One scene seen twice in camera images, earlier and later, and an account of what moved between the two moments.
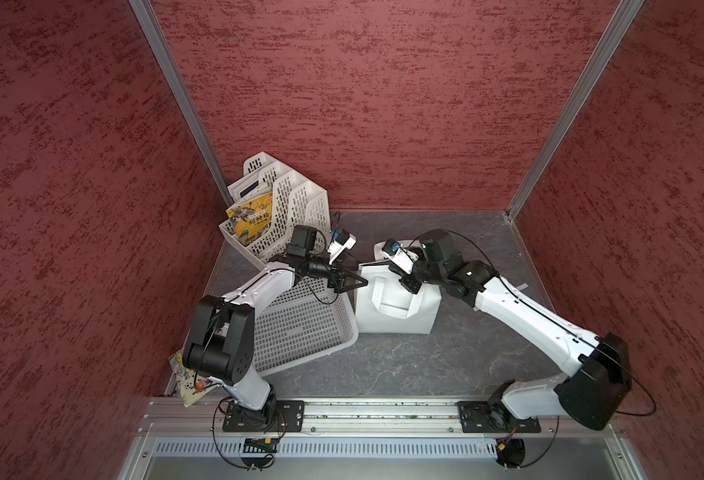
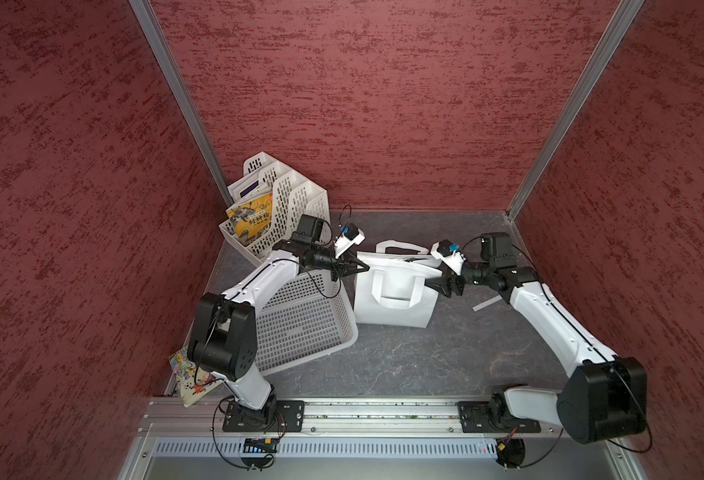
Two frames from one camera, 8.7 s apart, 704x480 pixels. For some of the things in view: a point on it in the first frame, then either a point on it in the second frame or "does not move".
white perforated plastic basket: x=306 y=320 does not move
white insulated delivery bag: x=385 y=305 does not move
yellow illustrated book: x=252 y=219 does not move
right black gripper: x=412 y=284 -> x=446 y=284
